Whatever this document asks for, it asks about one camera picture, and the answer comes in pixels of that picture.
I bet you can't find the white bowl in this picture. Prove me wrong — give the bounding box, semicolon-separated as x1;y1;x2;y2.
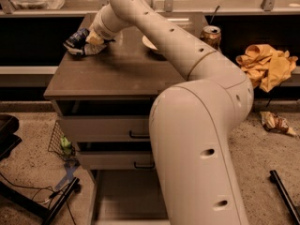
142;36;158;53

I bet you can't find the wire mesh basket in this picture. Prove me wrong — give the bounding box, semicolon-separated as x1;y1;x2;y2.
48;122;76;161

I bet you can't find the blue tape on floor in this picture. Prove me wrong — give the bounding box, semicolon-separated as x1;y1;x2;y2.
54;161;79;190

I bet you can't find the black stand leg left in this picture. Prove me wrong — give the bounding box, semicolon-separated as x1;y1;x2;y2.
0;177;80;225

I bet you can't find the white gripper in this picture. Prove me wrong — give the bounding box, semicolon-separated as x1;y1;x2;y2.
85;7;128;45

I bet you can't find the top grey drawer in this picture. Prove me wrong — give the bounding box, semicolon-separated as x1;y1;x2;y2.
58;116;150;143

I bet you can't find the blue chip bag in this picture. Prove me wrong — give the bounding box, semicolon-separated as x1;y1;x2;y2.
63;28;107;55

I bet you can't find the black cable on floor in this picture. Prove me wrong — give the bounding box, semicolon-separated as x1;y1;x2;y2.
0;172;77;225

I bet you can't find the middle grey drawer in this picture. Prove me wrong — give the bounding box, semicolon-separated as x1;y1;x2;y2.
77;151;155;170

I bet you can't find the black stand leg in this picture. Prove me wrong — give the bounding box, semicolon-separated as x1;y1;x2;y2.
270;170;300;225
0;177;80;225

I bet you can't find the brown snack wrapper on floor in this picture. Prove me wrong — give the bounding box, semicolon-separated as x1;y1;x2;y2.
260;112;297;136

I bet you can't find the yellow crumpled cloth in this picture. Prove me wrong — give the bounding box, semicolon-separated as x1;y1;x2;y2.
236;44;298;93

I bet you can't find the green object in basket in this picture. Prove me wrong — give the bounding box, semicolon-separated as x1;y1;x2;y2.
60;136;72;156

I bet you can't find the black stand leg right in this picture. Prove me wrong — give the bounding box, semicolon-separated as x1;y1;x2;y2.
270;170;300;225

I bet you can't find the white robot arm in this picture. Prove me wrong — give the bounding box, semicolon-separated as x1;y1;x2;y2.
92;0;253;225

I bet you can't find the gold soda can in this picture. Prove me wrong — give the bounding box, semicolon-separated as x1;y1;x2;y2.
200;25;221;50

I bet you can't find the bottom grey open drawer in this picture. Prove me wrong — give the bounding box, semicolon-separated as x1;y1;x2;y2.
88;170;171;225

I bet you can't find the black chair edge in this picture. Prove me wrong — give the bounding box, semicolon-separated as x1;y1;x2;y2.
0;114;22;160

